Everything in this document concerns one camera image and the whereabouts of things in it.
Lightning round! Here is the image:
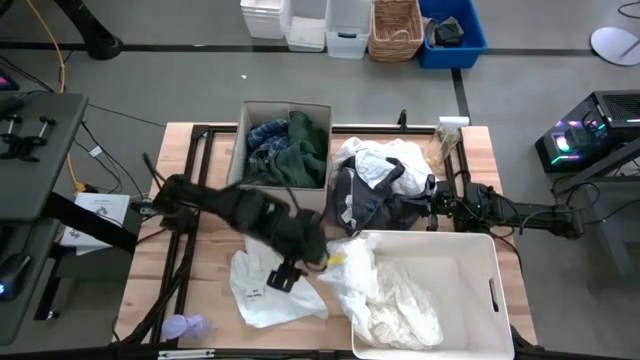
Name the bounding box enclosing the translucent purple object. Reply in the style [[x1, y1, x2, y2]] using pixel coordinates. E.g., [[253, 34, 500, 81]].
[[160, 313, 214, 343]]

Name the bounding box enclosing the wicker basket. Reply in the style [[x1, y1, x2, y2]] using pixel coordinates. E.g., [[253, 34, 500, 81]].
[[367, 0, 426, 64]]

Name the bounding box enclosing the yellow cable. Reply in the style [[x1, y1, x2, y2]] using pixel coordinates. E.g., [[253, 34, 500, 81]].
[[23, 0, 87, 195]]

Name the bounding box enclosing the grey side table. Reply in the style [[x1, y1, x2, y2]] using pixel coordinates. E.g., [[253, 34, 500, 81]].
[[549, 142, 640, 282]]

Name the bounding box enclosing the white plastic bin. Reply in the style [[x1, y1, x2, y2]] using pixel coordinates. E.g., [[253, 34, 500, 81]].
[[239, 0, 287, 41]]

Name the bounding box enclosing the dark green garment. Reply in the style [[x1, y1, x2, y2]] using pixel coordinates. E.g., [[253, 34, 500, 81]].
[[243, 110, 330, 191]]

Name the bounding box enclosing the white paper booklet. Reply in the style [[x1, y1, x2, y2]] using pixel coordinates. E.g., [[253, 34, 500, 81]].
[[59, 191, 133, 257]]

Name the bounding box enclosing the monitor with pink screen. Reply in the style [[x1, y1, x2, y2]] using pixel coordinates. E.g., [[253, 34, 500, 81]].
[[0, 69, 22, 93]]

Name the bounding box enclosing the white perforated plastic basket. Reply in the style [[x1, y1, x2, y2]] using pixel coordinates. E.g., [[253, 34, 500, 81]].
[[349, 229, 517, 360]]

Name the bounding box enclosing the black item in bin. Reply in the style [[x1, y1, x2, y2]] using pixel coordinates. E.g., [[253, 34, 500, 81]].
[[432, 16, 466, 49]]

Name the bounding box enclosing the black stand foot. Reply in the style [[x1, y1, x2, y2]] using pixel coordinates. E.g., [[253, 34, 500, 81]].
[[51, 0, 125, 62]]

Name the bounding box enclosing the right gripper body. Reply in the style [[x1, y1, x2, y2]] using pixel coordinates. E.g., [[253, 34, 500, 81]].
[[425, 172, 471, 233]]

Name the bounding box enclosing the round white base plate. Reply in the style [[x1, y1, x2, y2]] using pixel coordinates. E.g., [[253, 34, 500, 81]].
[[589, 25, 640, 68]]

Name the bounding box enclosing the black support bar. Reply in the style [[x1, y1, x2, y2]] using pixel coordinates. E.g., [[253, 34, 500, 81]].
[[41, 191, 140, 255]]

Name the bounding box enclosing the thin white garment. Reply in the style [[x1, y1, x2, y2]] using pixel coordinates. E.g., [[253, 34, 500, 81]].
[[316, 231, 445, 352]]

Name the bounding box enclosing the clear plastic bottle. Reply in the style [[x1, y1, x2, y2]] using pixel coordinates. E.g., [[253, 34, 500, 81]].
[[424, 115, 472, 170]]

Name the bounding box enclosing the blue plastic bin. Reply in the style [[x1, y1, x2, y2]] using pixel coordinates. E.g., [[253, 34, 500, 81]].
[[416, 0, 489, 71]]

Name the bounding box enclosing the clear plastic bin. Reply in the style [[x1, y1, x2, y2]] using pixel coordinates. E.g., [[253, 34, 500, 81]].
[[279, 0, 329, 53], [324, 0, 374, 61]]

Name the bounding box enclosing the silver metal bracket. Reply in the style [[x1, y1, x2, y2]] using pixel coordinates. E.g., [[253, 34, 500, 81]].
[[156, 348, 217, 360]]

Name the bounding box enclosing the blue plaid shirt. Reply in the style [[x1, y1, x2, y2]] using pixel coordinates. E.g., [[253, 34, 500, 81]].
[[246, 118, 292, 175]]

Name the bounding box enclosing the black device blue light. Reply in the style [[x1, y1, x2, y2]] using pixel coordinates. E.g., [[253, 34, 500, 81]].
[[0, 251, 32, 302]]

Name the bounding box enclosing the black metal table frame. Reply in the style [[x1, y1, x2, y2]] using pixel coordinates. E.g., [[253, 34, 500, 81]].
[[118, 121, 474, 347]]

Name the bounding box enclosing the black handle tool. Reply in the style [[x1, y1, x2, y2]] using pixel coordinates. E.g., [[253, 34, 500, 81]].
[[0, 114, 58, 164]]

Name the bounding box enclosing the white shirt with label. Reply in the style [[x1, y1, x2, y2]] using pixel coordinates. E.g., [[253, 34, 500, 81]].
[[229, 235, 331, 329]]

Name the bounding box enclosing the crumpled white shirt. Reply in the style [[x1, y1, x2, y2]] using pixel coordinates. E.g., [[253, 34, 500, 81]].
[[331, 135, 437, 199]]

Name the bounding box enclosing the grey fabric storage box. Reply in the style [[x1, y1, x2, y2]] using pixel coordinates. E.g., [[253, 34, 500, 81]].
[[226, 99, 334, 212]]

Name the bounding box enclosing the dark grey desk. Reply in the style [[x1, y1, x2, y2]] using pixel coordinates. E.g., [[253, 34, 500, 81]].
[[0, 91, 91, 224]]

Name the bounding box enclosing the computer case with lights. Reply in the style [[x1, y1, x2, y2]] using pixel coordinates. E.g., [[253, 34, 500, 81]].
[[534, 89, 640, 175]]

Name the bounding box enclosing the dark grey garment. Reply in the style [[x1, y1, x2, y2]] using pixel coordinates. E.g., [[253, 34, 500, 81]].
[[329, 155, 434, 237]]

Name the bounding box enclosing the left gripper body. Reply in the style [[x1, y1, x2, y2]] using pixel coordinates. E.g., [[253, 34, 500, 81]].
[[286, 211, 332, 267]]

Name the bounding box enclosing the black floor cable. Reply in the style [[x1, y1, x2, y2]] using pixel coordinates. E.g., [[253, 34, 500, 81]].
[[79, 121, 146, 200], [0, 53, 167, 128]]

